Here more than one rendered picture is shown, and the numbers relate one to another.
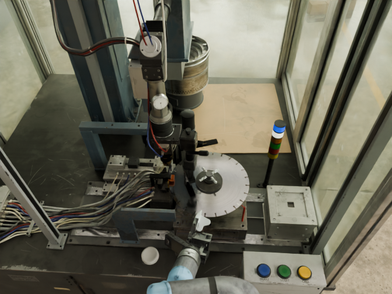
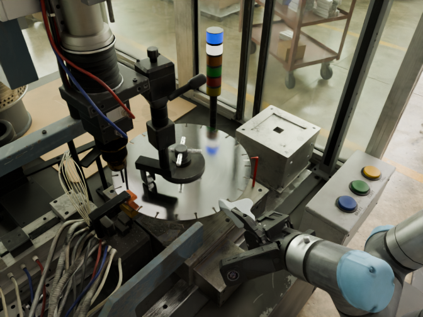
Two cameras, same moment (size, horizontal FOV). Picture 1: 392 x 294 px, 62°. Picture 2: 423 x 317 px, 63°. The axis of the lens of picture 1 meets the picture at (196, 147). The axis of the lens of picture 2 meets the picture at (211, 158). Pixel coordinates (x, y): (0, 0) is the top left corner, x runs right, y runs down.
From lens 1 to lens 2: 0.75 m
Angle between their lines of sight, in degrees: 38
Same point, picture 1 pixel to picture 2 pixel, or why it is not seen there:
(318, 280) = (386, 168)
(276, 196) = (257, 133)
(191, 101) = (17, 119)
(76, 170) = not seen: outside the picture
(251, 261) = (325, 206)
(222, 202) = (228, 172)
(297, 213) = (294, 132)
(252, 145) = not seen: hidden behind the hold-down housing
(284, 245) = (299, 183)
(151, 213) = (169, 258)
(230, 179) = (202, 144)
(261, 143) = not seen: hidden behind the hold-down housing
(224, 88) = (45, 90)
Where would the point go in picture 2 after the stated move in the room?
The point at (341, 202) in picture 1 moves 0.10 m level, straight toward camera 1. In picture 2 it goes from (372, 51) to (398, 72)
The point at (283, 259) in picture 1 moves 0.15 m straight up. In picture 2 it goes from (342, 178) to (360, 131)
